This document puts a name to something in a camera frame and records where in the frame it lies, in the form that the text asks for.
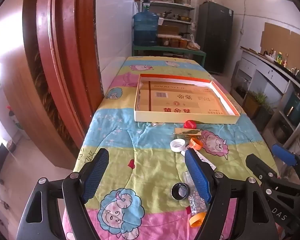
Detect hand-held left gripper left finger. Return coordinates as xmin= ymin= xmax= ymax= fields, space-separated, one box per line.
xmin=16 ymin=148 xmax=110 ymax=240

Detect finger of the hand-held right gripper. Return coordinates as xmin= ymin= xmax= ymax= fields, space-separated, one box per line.
xmin=272 ymin=144 xmax=300 ymax=180
xmin=245 ymin=153 xmax=280 ymax=185

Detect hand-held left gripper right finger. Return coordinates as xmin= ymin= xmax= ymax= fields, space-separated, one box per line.
xmin=184 ymin=148 xmax=277 ymax=240

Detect white cartoon-print box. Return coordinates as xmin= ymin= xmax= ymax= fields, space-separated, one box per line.
xmin=180 ymin=150 xmax=217 ymax=170

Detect black bottle cap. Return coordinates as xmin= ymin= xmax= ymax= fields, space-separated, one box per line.
xmin=171 ymin=183 xmax=191 ymax=200

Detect dark orange bottle cap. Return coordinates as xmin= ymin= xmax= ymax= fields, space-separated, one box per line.
xmin=189 ymin=137 xmax=203 ymax=151

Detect white bottle cap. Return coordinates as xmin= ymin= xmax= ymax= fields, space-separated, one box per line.
xmin=170 ymin=139 xmax=186 ymax=152

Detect light orange bottle cap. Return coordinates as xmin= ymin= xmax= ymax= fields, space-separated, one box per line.
xmin=189 ymin=212 xmax=207 ymax=228

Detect gold rectangular box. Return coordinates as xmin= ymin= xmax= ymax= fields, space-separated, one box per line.
xmin=174 ymin=127 xmax=202 ymax=138

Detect shallow cardboard box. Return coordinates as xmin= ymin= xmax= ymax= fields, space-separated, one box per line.
xmin=134 ymin=74 xmax=241 ymax=125

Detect teal cooking pot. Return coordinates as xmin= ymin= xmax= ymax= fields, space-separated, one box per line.
xmin=284 ymin=91 xmax=300 ymax=125

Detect potted green plants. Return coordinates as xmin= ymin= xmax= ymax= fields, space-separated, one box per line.
xmin=242 ymin=90 xmax=274 ymax=130

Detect grey kitchen counter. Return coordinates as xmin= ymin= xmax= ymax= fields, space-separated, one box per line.
xmin=234 ymin=45 xmax=300 ymax=155

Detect green table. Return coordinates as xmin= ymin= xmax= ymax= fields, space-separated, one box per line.
xmin=132 ymin=44 xmax=207 ymax=68

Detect plastic bag of food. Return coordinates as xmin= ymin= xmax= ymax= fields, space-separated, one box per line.
xmin=187 ymin=34 xmax=201 ymax=50

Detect dark refrigerator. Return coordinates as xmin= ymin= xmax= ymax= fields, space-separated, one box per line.
xmin=197 ymin=1 xmax=234 ymax=75

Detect brown cardboard box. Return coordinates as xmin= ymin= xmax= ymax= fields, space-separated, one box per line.
xmin=158 ymin=25 xmax=180 ymax=35

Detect blue water jug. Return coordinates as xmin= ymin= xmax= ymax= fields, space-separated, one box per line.
xmin=133 ymin=11 xmax=159 ymax=47

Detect metal storage shelf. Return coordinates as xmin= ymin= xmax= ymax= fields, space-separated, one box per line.
xmin=141 ymin=0 xmax=197 ymax=49

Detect wooden door frame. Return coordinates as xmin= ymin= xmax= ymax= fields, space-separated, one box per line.
xmin=21 ymin=0 xmax=103 ymax=170

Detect cardboard wall sheet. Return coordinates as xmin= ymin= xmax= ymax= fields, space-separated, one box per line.
xmin=260 ymin=22 xmax=300 ymax=55

